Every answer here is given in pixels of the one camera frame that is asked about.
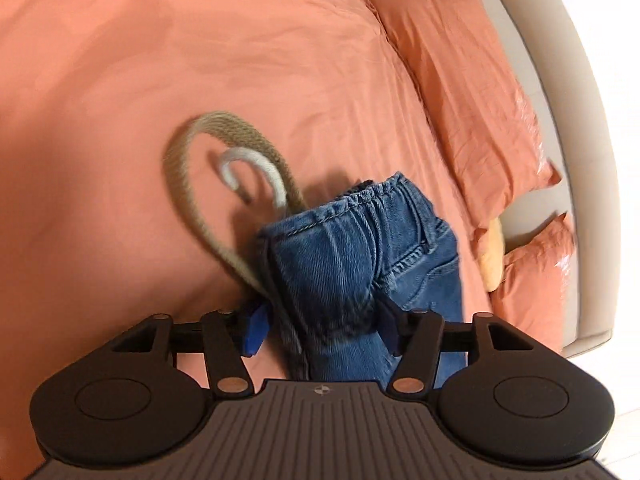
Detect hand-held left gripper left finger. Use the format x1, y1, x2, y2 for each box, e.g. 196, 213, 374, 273
107, 305, 273, 396

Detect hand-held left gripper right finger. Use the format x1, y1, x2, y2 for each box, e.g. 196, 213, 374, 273
376, 299, 536, 396

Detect blue denim pants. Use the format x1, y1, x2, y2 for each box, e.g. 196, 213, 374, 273
256, 172, 468, 392

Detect beige woven belt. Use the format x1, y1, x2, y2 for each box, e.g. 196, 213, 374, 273
165, 110, 308, 303

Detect yellow plush cushion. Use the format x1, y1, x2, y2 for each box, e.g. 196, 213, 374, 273
475, 217, 507, 292

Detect orange embroidered pillow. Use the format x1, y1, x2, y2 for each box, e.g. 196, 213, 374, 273
490, 212, 581, 347
362, 0, 563, 233

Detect beige padded headboard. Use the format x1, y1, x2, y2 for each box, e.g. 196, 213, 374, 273
472, 0, 621, 359

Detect orange bed sheet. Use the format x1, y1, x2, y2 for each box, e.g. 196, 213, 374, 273
0, 0, 503, 480

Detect white drawstring cord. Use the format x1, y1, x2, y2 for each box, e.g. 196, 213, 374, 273
217, 147, 292, 217

